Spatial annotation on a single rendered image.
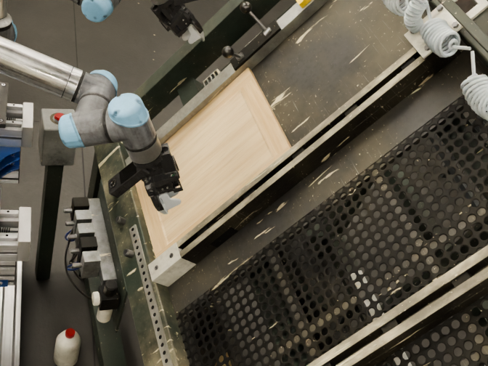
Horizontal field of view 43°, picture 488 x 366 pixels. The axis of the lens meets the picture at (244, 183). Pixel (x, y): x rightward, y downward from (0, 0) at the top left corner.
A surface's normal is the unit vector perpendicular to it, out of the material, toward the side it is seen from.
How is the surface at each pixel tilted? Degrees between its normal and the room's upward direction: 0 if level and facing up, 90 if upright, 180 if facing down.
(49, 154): 90
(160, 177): 27
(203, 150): 57
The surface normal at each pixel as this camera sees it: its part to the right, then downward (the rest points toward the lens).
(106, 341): 0.28, -0.70
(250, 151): -0.61, -0.37
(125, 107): -0.18, -0.65
